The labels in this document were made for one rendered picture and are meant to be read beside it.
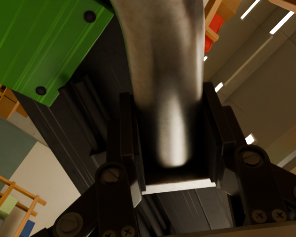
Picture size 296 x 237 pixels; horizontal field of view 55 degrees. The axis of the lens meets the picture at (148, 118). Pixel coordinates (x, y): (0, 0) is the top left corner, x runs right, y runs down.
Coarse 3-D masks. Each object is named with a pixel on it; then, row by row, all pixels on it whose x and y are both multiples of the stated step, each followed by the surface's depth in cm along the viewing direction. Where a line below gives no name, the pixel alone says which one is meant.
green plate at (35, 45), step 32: (0, 0) 22; (32, 0) 22; (64, 0) 22; (96, 0) 23; (0, 32) 23; (32, 32) 24; (64, 32) 24; (96, 32) 24; (0, 64) 25; (32, 64) 25; (64, 64) 26; (32, 96) 27
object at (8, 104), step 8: (0, 88) 601; (8, 88) 591; (0, 96) 651; (8, 96) 603; (0, 104) 616; (8, 104) 614; (16, 104) 626; (0, 112) 628; (8, 112) 625; (24, 112) 668
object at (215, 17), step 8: (216, 0) 362; (224, 0) 383; (232, 0) 393; (240, 0) 403; (208, 8) 401; (216, 8) 358; (224, 8) 386; (232, 8) 387; (208, 16) 348; (216, 16) 371; (224, 16) 395; (232, 16) 390; (208, 24) 345; (216, 24) 367; (208, 32) 349; (216, 32) 363; (208, 40) 353; (216, 40) 354; (208, 48) 350
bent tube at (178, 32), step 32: (128, 0) 8; (160, 0) 8; (192, 0) 9; (128, 32) 10; (160, 32) 9; (192, 32) 9; (128, 64) 11; (160, 64) 10; (192, 64) 10; (160, 96) 11; (192, 96) 11; (160, 128) 12; (192, 128) 12; (160, 160) 13; (192, 160) 14
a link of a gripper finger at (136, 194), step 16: (128, 96) 13; (128, 112) 12; (112, 128) 13; (128, 128) 12; (112, 144) 12; (128, 144) 11; (112, 160) 12; (128, 160) 11; (128, 176) 11; (144, 176) 13; (80, 208) 10; (96, 208) 10; (64, 224) 10; (80, 224) 10; (96, 224) 10
